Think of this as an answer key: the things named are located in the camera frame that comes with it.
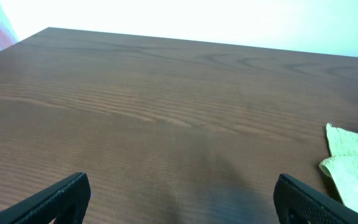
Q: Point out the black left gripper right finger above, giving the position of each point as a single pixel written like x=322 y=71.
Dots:
x=298 y=203

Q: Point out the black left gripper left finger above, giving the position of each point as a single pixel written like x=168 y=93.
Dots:
x=63 y=202

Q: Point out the light green microfiber cloth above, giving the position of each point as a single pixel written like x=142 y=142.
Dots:
x=342 y=165

